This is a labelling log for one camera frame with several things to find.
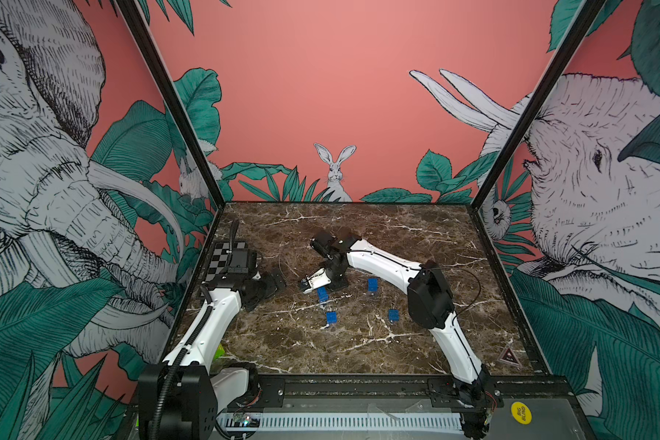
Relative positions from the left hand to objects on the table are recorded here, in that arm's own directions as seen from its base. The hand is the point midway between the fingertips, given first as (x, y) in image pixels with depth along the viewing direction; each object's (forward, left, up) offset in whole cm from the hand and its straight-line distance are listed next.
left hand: (278, 284), depth 84 cm
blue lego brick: (-1, -14, -6) cm, 15 cm away
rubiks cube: (-17, +17, -9) cm, 26 cm away
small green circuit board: (-35, +7, -10) cm, 37 cm away
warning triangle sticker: (-22, -69, -9) cm, 74 cm away
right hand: (+4, -15, -4) cm, 16 cm away
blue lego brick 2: (-8, -17, -9) cm, 21 cm away
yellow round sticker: (-36, -67, -9) cm, 76 cm away
